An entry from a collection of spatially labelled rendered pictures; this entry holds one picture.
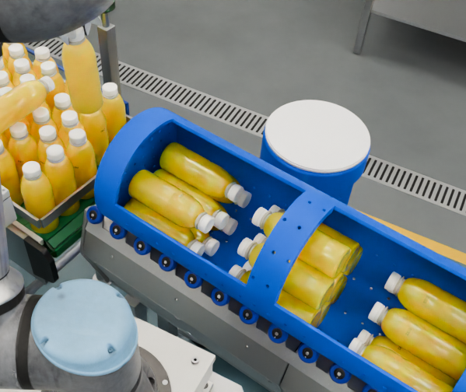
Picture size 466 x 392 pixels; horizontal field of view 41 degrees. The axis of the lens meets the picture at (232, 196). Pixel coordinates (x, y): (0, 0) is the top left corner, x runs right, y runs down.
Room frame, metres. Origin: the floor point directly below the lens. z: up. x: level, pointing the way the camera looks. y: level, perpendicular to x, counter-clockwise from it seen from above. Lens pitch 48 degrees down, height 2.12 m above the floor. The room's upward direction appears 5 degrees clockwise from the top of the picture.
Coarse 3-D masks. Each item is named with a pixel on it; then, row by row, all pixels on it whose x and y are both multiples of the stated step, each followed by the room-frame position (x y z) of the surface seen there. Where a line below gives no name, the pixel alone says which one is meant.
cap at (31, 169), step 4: (24, 164) 0.97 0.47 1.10; (28, 164) 0.97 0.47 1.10; (32, 164) 0.97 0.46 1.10; (36, 164) 0.97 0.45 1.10; (24, 168) 0.96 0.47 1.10; (28, 168) 0.96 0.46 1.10; (32, 168) 0.96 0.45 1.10; (36, 168) 0.96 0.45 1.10; (24, 172) 0.95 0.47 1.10; (28, 172) 0.95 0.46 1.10; (32, 172) 0.95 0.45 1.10; (36, 172) 0.95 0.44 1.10; (28, 176) 0.95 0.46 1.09; (32, 176) 0.95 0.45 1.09; (36, 176) 0.95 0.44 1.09
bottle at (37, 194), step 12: (24, 180) 0.95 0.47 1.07; (36, 180) 0.95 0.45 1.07; (48, 180) 0.97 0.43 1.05; (24, 192) 0.94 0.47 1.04; (36, 192) 0.93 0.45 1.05; (48, 192) 0.95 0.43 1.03; (24, 204) 0.94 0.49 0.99; (36, 204) 0.93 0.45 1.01; (48, 204) 0.95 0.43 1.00; (36, 216) 0.93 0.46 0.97; (36, 228) 0.93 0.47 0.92; (48, 228) 0.94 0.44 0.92
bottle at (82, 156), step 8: (72, 144) 1.07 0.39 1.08; (80, 144) 1.07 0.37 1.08; (88, 144) 1.09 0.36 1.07; (72, 152) 1.06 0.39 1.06; (80, 152) 1.06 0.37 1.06; (88, 152) 1.07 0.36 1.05; (72, 160) 1.05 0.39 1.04; (80, 160) 1.05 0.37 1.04; (88, 160) 1.06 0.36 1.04; (80, 168) 1.05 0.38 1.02; (88, 168) 1.06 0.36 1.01; (96, 168) 1.09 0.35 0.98; (80, 176) 1.05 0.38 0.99; (88, 176) 1.06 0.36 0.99; (80, 184) 1.05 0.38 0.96
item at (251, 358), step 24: (96, 240) 0.93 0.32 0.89; (96, 264) 0.94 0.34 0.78; (120, 264) 0.88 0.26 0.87; (120, 288) 0.97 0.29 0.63; (144, 288) 0.83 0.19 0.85; (168, 288) 0.81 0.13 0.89; (168, 312) 0.80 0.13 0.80; (192, 312) 0.77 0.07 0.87; (192, 336) 0.84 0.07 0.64; (216, 336) 0.72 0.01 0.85; (240, 336) 0.70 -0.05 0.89; (240, 360) 0.68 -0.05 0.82; (264, 360) 0.66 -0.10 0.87; (264, 384) 0.71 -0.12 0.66; (288, 384) 0.62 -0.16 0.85; (312, 384) 0.61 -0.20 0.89; (360, 384) 0.60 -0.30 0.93
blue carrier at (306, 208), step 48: (144, 144) 1.03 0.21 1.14; (192, 144) 1.10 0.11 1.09; (96, 192) 0.89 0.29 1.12; (288, 192) 0.96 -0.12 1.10; (144, 240) 0.83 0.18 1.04; (240, 240) 0.91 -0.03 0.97; (288, 240) 0.73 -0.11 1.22; (384, 240) 0.83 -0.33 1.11; (240, 288) 0.69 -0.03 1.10; (336, 336) 0.69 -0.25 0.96; (384, 384) 0.52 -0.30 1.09
